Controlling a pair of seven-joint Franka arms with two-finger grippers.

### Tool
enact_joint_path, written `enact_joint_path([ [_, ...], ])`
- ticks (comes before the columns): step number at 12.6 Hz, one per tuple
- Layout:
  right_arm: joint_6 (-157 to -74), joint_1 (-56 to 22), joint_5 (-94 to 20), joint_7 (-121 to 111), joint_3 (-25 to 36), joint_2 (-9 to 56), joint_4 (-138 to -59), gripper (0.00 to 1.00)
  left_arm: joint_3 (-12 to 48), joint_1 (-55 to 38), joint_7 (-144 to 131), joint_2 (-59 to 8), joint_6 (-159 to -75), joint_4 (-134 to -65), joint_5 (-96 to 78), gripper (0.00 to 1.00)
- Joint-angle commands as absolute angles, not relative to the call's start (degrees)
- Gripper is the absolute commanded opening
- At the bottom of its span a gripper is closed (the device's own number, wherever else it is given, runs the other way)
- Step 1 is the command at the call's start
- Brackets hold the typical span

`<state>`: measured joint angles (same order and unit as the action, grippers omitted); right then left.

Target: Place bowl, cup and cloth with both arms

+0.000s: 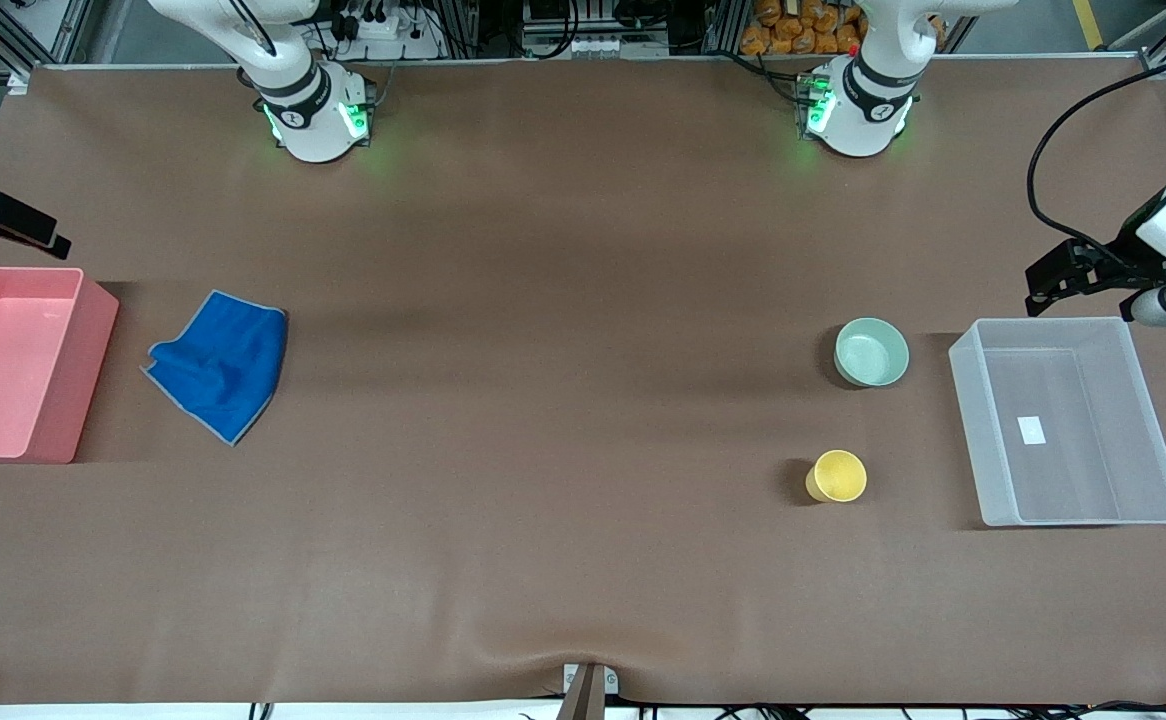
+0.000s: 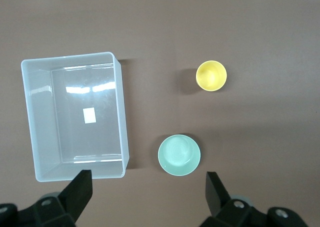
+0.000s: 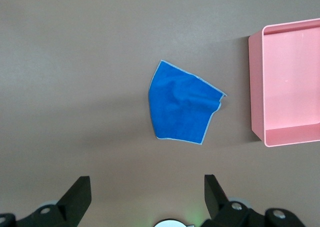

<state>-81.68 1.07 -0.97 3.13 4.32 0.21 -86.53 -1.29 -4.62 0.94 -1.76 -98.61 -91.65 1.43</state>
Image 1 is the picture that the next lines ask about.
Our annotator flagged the metal table clamp bracket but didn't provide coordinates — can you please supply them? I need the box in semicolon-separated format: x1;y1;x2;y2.
562;662;620;720

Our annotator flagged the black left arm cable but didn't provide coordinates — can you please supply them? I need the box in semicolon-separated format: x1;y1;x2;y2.
1027;52;1166;265

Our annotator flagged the mint green bowl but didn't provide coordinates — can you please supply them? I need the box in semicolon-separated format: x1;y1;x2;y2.
834;317;911;388

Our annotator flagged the pink plastic bin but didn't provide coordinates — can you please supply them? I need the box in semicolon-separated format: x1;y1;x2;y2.
0;266;120;464

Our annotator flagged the blue microfibre cloth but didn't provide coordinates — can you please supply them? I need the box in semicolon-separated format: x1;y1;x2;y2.
142;290;290;447

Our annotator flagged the clear plastic bin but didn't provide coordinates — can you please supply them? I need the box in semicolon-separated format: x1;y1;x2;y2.
948;317;1166;528

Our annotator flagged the brown table mat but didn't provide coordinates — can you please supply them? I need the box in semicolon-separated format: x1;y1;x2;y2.
0;55;1166;707

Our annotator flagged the orange snack bag pile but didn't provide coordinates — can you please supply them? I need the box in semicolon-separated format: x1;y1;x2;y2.
740;0;866;57

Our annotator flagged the yellow plastic cup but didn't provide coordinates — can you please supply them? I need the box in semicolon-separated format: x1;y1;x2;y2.
805;450;868;504

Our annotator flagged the white power strip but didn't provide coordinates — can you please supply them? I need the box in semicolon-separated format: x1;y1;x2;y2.
328;8;446;62

